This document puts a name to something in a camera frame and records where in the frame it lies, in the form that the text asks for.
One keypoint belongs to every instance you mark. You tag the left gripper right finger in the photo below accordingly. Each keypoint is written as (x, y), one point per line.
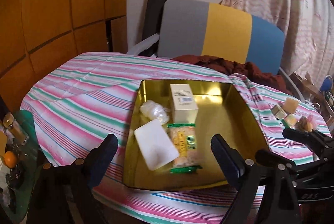
(237, 171)

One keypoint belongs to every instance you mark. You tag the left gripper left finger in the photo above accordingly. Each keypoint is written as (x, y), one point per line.
(91, 169)

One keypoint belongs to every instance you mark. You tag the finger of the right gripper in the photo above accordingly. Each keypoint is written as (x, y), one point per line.
(305, 138)
(275, 161)

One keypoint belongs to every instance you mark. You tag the small green white box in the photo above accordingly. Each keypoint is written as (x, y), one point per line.
(278, 112)

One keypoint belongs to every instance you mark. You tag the purple wrapped candy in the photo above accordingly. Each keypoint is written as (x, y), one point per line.
(311, 119)

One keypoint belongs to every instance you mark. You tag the blue cap object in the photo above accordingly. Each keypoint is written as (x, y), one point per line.
(327, 84)

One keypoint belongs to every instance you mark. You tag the gold metal tin box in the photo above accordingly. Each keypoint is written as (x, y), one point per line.
(222, 110)

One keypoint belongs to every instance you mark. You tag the green-ended snack packet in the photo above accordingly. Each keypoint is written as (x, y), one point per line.
(184, 139)

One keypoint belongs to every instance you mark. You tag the striped pink green tablecloth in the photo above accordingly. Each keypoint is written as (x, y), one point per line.
(92, 95)

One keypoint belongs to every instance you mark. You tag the white flat soap bar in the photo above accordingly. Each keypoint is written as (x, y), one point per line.
(155, 145)

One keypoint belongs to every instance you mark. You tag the green glass side table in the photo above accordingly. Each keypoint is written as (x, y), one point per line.
(22, 177)

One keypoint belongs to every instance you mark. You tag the cream cardboard perfume box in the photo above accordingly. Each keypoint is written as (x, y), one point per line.
(183, 105)

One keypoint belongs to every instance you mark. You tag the orange fruit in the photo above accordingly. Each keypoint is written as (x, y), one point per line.
(10, 159)

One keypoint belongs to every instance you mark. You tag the spice jar with gold lid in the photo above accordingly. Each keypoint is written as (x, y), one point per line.
(15, 128)

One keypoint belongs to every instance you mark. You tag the white plastic wrapped bundle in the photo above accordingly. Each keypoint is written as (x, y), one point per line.
(153, 110)

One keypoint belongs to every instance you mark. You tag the dark red cloth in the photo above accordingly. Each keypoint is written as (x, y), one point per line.
(249, 69)

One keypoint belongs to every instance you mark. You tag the grey yellow blue chair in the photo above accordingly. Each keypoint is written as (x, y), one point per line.
(199, 28)

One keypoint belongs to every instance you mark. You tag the patterned white curtain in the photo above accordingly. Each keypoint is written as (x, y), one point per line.
(308, 29)

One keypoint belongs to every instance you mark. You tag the black rolled mat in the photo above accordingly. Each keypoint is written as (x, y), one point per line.
(153, 18)

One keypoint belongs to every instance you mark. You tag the wooden wardrobe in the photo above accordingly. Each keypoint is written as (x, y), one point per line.
(37, 36)

